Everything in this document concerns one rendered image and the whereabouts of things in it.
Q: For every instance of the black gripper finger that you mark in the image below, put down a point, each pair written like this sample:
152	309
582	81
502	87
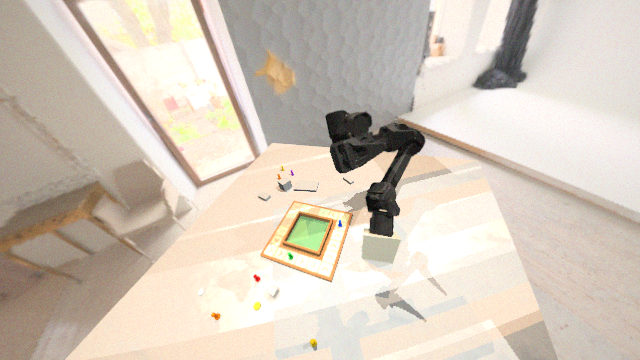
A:
358	153
399	138

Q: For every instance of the white die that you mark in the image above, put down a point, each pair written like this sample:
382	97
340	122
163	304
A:
273	291

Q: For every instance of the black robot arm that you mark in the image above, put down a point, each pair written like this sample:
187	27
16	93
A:
381	195

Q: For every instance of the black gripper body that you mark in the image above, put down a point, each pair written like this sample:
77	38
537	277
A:
338	153

